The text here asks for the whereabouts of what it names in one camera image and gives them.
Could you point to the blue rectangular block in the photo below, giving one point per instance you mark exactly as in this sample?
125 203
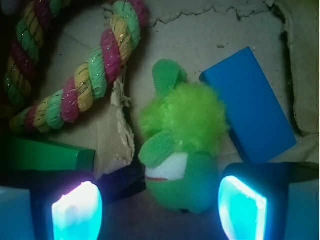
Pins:
259 128

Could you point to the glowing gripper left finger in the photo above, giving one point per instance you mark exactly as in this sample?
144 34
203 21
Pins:
49 205

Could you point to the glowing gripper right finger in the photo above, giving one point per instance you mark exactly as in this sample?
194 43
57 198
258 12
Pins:
270 201

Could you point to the green rectangular block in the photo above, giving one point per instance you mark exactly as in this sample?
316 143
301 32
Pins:
21 154

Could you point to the green plush toy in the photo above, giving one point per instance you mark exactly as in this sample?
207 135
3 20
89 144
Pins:
183 126

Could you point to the brown paper bag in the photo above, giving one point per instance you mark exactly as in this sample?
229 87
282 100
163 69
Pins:
61 34

